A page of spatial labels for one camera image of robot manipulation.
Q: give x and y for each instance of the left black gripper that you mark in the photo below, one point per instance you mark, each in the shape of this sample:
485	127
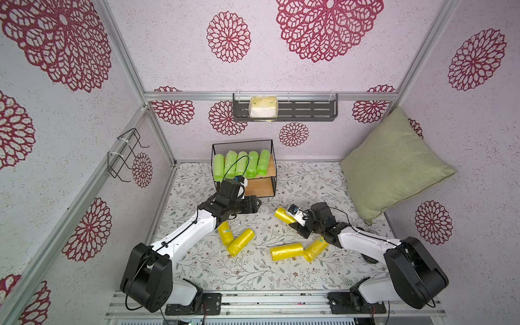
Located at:
250	204

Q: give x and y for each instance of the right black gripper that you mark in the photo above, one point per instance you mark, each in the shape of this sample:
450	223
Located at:
306	227

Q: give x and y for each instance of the black wire wooden shelf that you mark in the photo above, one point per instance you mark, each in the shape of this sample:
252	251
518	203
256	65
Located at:
260	186

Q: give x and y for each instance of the yellow trash bag roll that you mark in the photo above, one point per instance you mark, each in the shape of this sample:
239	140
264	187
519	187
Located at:
225	233
284	216
286	251
315	249

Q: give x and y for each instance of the pale green trash bag roll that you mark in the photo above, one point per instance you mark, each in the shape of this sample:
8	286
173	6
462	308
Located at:
242	163

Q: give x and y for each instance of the yellow trash bag roll diagonal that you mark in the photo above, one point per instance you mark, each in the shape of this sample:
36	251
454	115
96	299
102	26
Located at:
239	243

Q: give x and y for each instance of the green trash bag roll top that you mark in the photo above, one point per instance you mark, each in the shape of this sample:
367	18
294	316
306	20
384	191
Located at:
230	164

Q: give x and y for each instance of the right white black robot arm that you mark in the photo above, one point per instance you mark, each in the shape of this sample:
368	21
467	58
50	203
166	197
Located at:
413	275

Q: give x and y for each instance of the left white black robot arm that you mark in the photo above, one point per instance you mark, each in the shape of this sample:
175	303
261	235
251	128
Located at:
148	277

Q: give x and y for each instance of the green cushion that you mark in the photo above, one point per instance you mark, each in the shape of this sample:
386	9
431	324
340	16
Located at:
392	165

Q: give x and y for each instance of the white sponge block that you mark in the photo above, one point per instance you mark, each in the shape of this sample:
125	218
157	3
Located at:
263	107

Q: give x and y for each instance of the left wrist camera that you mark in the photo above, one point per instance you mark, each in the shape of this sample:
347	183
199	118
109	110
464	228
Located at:
243	184

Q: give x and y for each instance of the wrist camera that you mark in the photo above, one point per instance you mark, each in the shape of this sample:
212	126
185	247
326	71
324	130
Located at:
298	215
243	184

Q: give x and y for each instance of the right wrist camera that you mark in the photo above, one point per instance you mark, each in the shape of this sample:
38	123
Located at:
298	215

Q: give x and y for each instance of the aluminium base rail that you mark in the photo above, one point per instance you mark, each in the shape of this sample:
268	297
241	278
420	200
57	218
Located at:
273	304

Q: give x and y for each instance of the grey wall metal rack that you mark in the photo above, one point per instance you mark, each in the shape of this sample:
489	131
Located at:
291	110

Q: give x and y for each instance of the black wire wall hook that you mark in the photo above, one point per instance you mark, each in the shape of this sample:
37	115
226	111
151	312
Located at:
118	160

